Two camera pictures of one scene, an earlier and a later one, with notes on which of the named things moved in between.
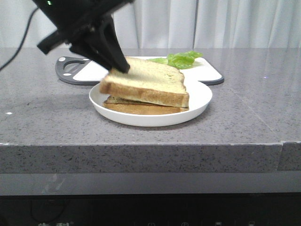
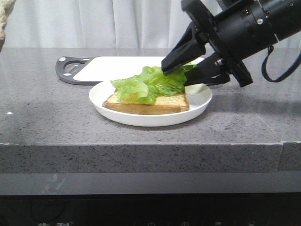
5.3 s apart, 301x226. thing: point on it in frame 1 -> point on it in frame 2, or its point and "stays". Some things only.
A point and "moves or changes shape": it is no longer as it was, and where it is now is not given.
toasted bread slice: [146, 82] -> [5, 7]
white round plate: [200, 95] stays
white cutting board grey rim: [84, 71] stays
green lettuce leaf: [181, 60] moves or changes shape
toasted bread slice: [122, 106] stays
